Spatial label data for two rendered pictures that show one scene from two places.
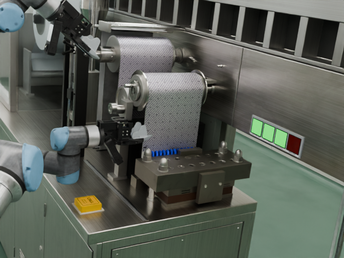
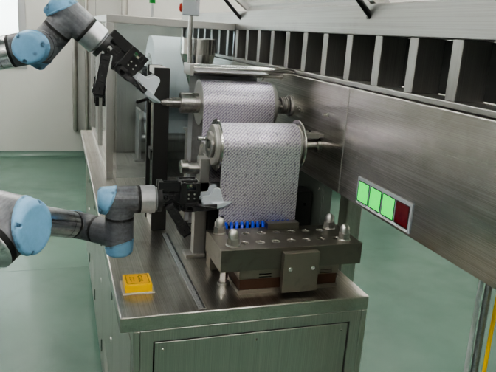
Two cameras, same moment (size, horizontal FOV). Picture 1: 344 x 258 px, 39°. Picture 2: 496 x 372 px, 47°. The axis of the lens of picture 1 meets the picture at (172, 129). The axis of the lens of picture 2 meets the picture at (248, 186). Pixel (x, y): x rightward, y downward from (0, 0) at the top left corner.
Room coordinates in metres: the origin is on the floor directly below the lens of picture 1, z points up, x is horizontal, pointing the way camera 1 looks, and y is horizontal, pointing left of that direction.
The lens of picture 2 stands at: (0.16, -0.34, 1.56)
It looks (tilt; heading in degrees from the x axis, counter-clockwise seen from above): 15 degrees down; 14
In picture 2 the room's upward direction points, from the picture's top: 4 degrees clockwise
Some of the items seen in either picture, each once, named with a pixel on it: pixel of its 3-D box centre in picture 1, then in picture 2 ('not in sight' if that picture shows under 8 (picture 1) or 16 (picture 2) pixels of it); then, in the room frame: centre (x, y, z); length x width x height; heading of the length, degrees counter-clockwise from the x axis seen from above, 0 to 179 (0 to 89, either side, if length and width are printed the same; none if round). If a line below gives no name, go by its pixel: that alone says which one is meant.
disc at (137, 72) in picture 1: (138, 90); (215, 144); (1.69, 0.13, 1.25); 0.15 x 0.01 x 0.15; 32
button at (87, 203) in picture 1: (87, 203); (136, 283); (1.43, 0.25, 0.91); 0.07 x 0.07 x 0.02; 32
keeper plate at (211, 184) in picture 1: (210, 187); (300, 271); (1.55, -0.16, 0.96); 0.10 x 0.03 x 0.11; 122
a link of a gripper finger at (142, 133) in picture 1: (143, 132); (216, 197); (1.62, 0.10, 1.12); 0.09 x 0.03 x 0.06; 121
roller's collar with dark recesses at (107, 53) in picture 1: (105, 54); (189, 102); (1.89, 0.29, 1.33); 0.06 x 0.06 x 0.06; 32
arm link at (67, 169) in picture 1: (63, 165); (114, 234); (1.50, 0.35, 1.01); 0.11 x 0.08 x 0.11; 80
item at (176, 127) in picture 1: (171, 129); (259, 195); (1.70, 0.00, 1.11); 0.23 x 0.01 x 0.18; 122
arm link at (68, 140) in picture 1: (68, 138); (119, 201); (1.49, 0.33, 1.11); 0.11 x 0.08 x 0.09; 122
